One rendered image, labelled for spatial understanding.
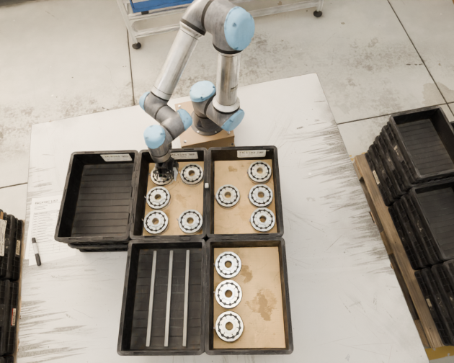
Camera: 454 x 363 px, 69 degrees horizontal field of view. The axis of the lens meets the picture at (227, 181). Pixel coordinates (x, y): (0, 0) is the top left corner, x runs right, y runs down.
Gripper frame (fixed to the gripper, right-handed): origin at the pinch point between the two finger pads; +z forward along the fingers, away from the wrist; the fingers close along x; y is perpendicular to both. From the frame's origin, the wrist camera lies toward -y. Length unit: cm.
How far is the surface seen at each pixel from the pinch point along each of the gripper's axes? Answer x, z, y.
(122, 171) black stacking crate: -22.5, 3.2, -3.4
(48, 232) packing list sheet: -58, 18, 20
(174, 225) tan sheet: 2.8, 3.1, 23.2
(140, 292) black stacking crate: -10, 5, 49
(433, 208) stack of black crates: 140, 42, 4
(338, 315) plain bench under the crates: 69, 15, 59
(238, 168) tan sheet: 30.9, 1.0, -2.6
